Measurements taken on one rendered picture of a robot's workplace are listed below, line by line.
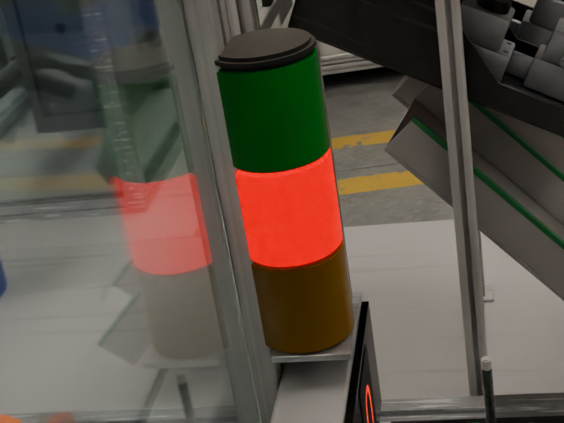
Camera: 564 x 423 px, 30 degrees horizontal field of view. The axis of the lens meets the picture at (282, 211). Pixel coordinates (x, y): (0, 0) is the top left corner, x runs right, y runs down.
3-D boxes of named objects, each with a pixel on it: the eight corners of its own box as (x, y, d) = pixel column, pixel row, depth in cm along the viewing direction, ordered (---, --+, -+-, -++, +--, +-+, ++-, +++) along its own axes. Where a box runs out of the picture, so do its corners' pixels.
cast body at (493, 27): (503, 71, 98) (533, 2, 94) (498, 87, 94) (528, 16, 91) (420, 39, 99) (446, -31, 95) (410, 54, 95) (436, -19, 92)
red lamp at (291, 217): (347, 218, 55) (335, 131, 53) (337, 264, 50) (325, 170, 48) (253, 225, 56) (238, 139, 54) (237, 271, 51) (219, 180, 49)
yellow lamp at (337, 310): (357, 301, 57) (347, 220, 55) (350, 352, 53) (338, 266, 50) (268, 306, 58) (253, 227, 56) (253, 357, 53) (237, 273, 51)
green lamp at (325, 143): (335, 129, 53) (322, 34, 51) (324, 169, 48) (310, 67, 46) (237, 138, 54) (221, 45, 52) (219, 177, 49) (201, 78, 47)
